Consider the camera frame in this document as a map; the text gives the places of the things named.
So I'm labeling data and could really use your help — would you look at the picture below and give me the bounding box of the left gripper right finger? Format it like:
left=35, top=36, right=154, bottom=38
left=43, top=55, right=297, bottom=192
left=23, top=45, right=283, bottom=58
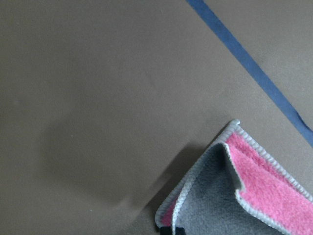
left=175, top=227, right=185, bottom=235

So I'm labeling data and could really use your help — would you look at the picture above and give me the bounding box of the pink towel with grey edge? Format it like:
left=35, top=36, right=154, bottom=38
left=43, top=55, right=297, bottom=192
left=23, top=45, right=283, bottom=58
left=155, top=119, right=313, bottom=235

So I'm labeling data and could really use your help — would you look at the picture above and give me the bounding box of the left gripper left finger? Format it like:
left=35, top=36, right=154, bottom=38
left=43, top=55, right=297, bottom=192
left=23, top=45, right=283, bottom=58
left=160, top=227, right=171, bottom=235

